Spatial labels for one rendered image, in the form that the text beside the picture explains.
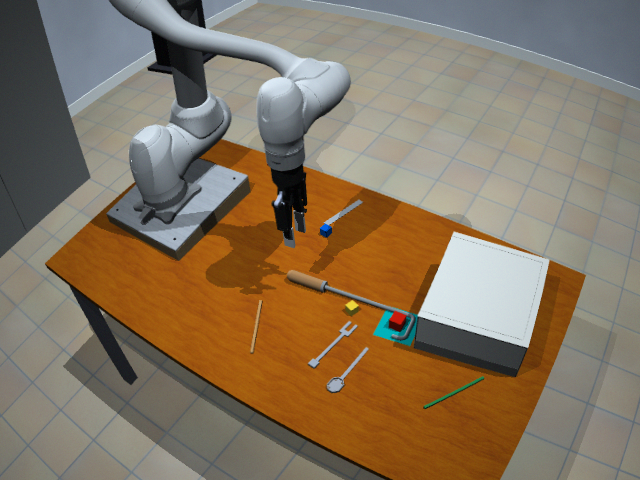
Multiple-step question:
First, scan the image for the teal square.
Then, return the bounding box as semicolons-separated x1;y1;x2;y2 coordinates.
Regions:
373;310;418;346

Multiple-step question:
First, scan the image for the grey flat bar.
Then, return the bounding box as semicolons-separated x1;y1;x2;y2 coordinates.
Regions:
324;200;363;225

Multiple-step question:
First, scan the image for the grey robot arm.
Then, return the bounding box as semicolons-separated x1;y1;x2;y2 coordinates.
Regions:
109;0;351;224

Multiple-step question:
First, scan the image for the red block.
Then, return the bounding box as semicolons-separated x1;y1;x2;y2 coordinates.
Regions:
389;311;407;332

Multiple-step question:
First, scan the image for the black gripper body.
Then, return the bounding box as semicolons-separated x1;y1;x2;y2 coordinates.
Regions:
271;164;304;201

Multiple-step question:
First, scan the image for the blue cube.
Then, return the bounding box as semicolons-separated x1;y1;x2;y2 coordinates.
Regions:
320;224;332;238

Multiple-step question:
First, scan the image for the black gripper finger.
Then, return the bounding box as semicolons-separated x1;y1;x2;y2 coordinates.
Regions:
271;189;296;248
292;172;307;233

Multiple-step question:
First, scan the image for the grey spoon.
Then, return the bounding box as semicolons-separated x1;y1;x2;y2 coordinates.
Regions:
327;347;369;393

